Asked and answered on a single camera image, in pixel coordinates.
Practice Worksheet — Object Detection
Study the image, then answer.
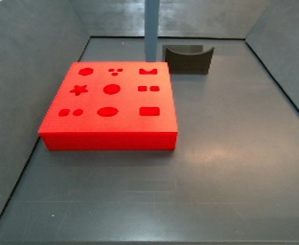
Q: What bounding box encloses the blue-grey vertical post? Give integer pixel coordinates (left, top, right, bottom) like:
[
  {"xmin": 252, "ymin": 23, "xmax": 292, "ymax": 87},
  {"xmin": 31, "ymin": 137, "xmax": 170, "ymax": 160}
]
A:
[{"xmin": 145, "ymin": 0, "xmax": 161, "ymax": 62}]

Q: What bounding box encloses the dark curved cradle block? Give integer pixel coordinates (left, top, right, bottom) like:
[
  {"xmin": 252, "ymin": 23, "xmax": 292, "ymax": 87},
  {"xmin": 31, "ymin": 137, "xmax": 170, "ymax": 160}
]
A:
[{"xmin": 165, "ymin": 45, "xmax": 216, "ymax": 75}]

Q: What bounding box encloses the red shape-sorting block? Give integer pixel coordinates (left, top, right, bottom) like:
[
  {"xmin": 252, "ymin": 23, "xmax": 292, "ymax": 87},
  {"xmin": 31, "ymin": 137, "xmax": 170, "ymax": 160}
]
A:
[{"xmin": 39, "ymin": 61, "xmax": 178, "ymax": 150}]

